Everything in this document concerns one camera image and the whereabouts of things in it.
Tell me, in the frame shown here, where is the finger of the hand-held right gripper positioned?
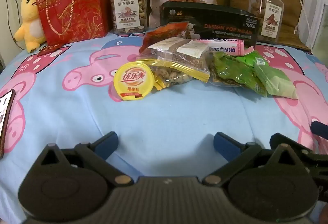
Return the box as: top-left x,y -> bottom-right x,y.
270,133 -> 328,189
311,121 -> 328,137

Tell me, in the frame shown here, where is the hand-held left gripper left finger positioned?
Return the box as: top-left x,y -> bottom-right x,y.
38,132 -> 134,186

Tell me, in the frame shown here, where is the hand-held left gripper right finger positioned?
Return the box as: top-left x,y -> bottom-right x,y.
202,132 -> 299,185

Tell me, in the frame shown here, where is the pale green snack packet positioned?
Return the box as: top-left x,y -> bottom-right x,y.
252,58 -> 299,100

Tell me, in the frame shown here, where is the orange jelly cup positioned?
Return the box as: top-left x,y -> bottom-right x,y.
113,62 -> 155,101

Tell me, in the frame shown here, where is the dark green snack packet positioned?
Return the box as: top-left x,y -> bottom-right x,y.
209,52 -> 268,97

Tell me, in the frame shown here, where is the yellow zip bag of nuts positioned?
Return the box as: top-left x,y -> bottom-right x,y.
137,56 -> 211,91

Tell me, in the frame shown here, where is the bright green snack packet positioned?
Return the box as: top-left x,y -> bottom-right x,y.
236,50 -> 269,71

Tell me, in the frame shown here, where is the clear-wrapped brown snack bar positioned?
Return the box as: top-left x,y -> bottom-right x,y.
177,41 -> 214,71
149,37 -> 185,61

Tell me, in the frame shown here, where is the pink candy box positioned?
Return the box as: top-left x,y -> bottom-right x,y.
193,39 -> 245,56

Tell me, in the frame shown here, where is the black cardboard box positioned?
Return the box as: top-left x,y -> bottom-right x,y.
159,1 -> 265,46

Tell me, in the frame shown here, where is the orange red snack packet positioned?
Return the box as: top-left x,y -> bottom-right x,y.
140,22 -> 190,54

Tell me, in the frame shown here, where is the cartoon pig printed blanket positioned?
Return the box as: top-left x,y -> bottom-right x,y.
0,29 -> 328,224

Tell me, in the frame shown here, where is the smartphone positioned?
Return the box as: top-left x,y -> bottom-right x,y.
0,89 -> 14,160

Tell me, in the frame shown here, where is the small red tag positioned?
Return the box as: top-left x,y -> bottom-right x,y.
37,44 -> 64,57

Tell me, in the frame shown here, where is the pecan jar with gold lid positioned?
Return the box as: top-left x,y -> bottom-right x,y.
250,0 -> 285,43

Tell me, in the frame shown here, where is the red gift bag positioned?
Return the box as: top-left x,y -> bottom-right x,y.
35,0 -> 109,46

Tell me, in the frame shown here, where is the cashew jar with gold lid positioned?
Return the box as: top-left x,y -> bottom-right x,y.
110,0 -> 148,35

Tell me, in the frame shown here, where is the yellow plush duck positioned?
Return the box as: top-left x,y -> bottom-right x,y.
14,0 -> 47,53

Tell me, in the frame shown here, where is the black cable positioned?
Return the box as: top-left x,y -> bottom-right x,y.
1,0 -> 22,51

